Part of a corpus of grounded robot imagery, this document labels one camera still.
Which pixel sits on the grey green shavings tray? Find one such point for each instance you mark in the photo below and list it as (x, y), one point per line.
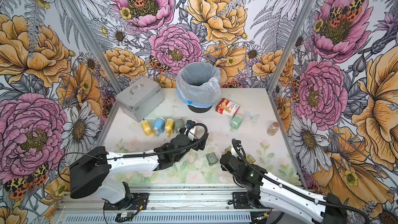
(212, 159)

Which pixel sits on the black bin with plastic liner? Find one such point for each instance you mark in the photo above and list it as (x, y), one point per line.
(198, 86)

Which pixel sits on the floral table mat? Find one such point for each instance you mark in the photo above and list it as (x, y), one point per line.
(126, 135)

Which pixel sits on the red white cardboard box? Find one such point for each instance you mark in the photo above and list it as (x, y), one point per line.
(227, 108)

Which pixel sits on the dark green pencil sharpener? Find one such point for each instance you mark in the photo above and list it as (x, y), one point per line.
(178, 124)

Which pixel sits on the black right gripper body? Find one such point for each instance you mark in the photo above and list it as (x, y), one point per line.
(224, 169)

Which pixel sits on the blue pencil sharpener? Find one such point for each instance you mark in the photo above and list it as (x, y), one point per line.
(159, 126)

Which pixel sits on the yellow pencil sharpener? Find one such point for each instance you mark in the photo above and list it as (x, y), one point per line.
(169, 127)
(147, 129)

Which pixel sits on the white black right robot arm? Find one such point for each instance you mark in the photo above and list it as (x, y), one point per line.
(267, 190)

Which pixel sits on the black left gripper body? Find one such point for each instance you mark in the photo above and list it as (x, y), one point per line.
(195, 145)

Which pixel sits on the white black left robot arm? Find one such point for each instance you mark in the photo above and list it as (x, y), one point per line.
(94, 173)

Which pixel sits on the silver metal case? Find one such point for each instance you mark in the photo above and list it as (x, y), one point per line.
(140, 98)

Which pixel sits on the mint green pencil sharpener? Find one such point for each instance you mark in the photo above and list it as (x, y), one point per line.
(236, 122)

